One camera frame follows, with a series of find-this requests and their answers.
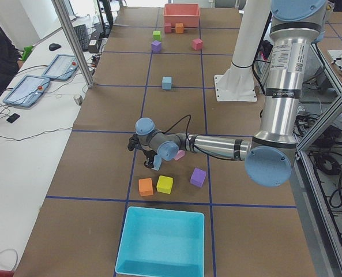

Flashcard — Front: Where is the orange block left side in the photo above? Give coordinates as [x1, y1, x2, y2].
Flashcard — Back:
[138, 178, 154, 197]

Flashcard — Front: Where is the blue tray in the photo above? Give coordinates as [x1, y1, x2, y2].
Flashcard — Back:
[115, 207, 205, 276]

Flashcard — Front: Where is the orange block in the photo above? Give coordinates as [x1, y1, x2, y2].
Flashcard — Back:
[138, 178, 154, 197]
[175, 23, 184, 33]

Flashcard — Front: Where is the teach pendant near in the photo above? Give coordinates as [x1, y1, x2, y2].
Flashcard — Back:
[3, 75, 50, 108]

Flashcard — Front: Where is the magenta block near tray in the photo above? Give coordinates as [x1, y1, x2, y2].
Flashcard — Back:
[164, 22, 172, 33]

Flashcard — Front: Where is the light pink block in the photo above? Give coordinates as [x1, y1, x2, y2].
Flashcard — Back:
[174, 150, 185, 160]

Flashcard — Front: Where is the orange block right side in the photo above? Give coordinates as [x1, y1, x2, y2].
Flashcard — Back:
[175, 23, 184, 33]

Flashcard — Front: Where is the teach pendant far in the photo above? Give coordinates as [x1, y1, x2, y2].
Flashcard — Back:
[42, 54, 78, 81]

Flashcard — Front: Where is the black computer mouse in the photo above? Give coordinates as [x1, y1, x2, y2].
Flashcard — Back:
[48, 43, 62, 51]

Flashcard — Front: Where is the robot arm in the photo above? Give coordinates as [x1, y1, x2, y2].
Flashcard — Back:
[127, 1, 327, 187]

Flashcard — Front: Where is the teach pendant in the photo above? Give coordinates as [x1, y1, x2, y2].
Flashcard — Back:
[3, 75, 50, 108]
[42, 54, 78, 81]

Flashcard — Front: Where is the purple block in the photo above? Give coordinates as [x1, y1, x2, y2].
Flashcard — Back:
[190, 167, 207, 188]
[151, 40, 162, 53]

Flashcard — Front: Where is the pink tray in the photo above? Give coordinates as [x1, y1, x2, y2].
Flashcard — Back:
[163, 3, 200, 28]

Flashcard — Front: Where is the arm gripper cable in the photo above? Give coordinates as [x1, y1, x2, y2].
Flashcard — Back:
[163, 114, 192, 136]

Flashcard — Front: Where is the magenta block lone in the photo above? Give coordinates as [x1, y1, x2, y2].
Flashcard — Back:
[191, 38, 203, 51]

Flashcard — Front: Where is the black keyboard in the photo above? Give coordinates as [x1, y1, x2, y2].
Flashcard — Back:
[73, 24, 89, 51]

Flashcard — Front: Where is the light blue block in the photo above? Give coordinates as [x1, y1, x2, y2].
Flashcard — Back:
[153, 155, 162, 171]
[161, 76, 172, 90]

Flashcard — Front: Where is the aluminium frame post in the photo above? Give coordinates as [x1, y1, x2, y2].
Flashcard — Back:
[51, 0, 94, 88]

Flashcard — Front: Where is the yellow block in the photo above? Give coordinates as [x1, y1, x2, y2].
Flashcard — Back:
[156, 175, 173, 194]

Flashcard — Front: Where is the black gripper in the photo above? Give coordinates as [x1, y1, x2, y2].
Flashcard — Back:
[127, 134, 156, 169]

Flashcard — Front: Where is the purple block left side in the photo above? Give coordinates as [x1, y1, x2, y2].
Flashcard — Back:
[190, 167, 207, 188]

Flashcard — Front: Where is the green block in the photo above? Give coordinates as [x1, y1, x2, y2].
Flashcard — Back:
[152, 30, 161, 42]

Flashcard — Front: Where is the black phone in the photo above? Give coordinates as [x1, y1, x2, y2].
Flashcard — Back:
[6, 113, 20, 123]

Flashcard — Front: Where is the purple block right side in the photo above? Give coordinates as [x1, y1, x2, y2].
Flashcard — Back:
[151, 40, 162, 53]

